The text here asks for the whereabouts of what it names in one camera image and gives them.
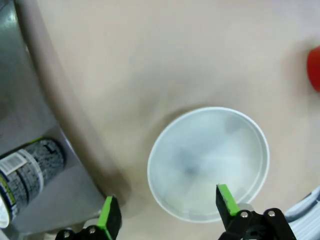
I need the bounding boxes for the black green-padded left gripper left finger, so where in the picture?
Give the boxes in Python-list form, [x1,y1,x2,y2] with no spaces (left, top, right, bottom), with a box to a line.
[54,194,123,240]

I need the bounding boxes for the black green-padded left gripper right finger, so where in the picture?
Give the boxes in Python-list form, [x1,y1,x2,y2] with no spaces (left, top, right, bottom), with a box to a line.
[216,184,297,240]

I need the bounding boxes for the small shallow white bowl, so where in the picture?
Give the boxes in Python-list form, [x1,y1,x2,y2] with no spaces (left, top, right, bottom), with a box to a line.
[146,106,271,223]

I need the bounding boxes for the dark speckled label can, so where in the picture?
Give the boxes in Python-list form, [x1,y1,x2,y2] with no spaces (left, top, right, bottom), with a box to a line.
[0,136,66,230]

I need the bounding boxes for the dark olive plastic tray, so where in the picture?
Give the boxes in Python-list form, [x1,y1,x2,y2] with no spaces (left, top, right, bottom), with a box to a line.
[0,0,133,237]

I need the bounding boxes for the white ribbed object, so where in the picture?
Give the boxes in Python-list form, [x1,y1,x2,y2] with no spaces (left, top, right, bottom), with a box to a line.
[284,186,320,240]

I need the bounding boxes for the red round object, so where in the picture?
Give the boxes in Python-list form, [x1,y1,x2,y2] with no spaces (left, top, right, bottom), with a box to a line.
[306,45,320,93]

